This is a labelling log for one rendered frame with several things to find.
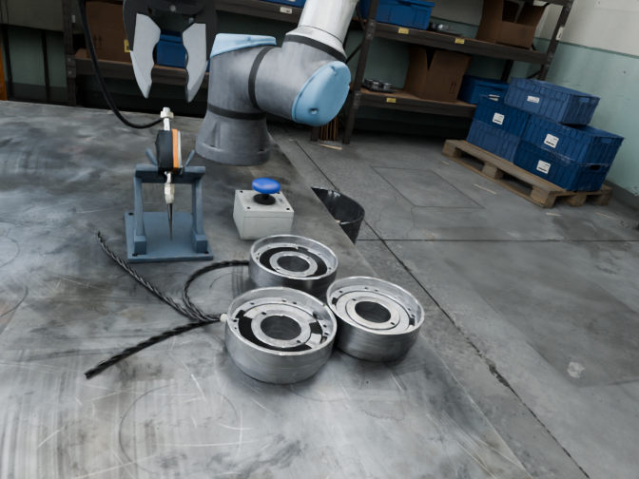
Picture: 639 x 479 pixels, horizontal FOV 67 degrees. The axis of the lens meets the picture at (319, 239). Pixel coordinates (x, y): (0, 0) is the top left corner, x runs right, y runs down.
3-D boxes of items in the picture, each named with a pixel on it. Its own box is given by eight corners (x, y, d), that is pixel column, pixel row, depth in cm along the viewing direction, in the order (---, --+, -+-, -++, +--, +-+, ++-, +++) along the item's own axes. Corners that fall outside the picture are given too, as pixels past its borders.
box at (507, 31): (533, 51, 442) (550, 7, 426) (492, 43, 429) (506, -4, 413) (509, 45, 477) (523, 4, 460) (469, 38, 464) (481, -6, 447)
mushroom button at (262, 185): (279, 219, 69) (283, 186, 67) (251, 219, 68) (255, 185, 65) (272, 207, 72) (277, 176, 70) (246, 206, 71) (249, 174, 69)
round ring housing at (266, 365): (339, 335, 52) (347, 304, 50) (313, 404, 42) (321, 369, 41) (247, 307, 53) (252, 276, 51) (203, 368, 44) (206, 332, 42)
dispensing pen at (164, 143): (160, 237, 57) (155, 100, 59) (157, 241, 61) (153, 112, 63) (179, 237, 58) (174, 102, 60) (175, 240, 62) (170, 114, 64)
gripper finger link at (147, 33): (145, 89, 62) (161, 14, 58) (149, 101, 57) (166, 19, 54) (120, 83, 60) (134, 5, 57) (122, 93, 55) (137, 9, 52)
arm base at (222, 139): (191, 139, 103) (194, 91, 99) (261, 143, 108) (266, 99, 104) (199, 162, 91) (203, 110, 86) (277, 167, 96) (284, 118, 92)
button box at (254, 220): (290, 239, 69) (295, 208, 67) (241, 239, 67) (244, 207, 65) (276, 215, 76) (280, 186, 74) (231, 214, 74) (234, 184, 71)
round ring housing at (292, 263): (263, 254, 64) (267, 226, 63) (339, 275, 63) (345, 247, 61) (233, 294, 55) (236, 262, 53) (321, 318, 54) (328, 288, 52)
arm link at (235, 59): (232, 94, 102) (238, 26, 96) (285, 111, 97) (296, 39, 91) (193, 100, 92) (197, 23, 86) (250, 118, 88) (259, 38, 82)
